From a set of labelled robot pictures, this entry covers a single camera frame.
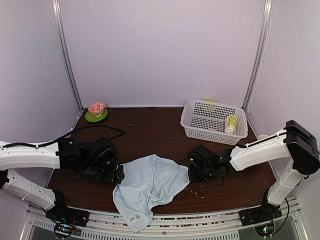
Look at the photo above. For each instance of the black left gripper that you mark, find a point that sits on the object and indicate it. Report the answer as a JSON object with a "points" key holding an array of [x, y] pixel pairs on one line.
{"points": [[116, 178]]}

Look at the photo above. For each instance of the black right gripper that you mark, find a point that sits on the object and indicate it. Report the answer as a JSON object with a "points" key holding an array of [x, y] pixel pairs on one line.
{"points": [[192, 176]]}

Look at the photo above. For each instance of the light blue towel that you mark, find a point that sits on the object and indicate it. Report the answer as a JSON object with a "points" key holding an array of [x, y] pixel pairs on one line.
{"points": [[148, 182]]}

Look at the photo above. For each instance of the white perforated plastic basket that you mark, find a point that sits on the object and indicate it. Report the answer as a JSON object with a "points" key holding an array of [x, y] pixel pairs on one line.
{"points": [[207, 120]]}

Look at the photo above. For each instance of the green crocodile pattern towel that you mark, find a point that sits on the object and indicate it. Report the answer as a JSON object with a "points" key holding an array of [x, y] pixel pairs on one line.
{"points": [[230, 124]]}

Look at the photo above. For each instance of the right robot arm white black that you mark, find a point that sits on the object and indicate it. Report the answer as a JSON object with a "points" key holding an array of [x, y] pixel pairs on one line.
{"points": [[293, 142]]}

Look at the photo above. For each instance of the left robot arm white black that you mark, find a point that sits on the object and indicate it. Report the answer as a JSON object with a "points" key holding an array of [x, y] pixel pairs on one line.
{"points": [[96, 160]]}

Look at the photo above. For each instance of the green plate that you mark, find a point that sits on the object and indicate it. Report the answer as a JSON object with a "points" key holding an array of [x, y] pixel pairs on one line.
{"points": [[89, 117]]}

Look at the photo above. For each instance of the red patterned ceramic bowl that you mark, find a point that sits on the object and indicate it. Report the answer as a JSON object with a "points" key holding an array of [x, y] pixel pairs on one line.
{"points": [[97, 108]]}

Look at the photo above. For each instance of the front aluminium rail panel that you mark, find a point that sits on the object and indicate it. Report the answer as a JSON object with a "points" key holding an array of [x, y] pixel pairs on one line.
{"points": [[216, 225]]}

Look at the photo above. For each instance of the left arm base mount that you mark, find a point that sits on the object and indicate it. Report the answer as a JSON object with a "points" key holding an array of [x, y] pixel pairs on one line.
{"points": [[66, 218]]}

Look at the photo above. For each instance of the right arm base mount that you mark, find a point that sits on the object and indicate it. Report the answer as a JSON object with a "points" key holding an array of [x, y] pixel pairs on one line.
{"points": [[263, 218]]}

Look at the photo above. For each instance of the right aluminium frame post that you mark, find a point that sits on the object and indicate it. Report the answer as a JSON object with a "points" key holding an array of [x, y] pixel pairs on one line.
{"points": [[261, 46]]}

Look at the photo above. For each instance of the aluminium frame post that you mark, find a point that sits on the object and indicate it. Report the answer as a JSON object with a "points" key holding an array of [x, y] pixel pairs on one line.
{"points": [[261, 46], [65, 53]]}

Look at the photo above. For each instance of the left aluminium frame post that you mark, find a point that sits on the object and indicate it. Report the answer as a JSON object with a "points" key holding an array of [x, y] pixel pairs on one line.
{"points": [[65, 53]]}

